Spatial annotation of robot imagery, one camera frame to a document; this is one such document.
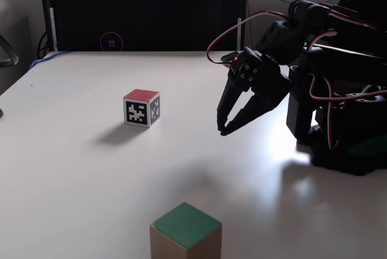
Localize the base servo cable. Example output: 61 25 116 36
308 73 342 151

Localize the green-topped wooden cube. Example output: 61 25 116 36
149 202 223 259

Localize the gripper servo cable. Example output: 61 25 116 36
206 10 291 67

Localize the white usb cable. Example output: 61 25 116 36
361 84 387 96

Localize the red-topped cube with markers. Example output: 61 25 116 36
123 88 161 129

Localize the blue cable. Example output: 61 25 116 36
28 49 73 71

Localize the black chair armrest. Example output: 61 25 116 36
0 34 19 68

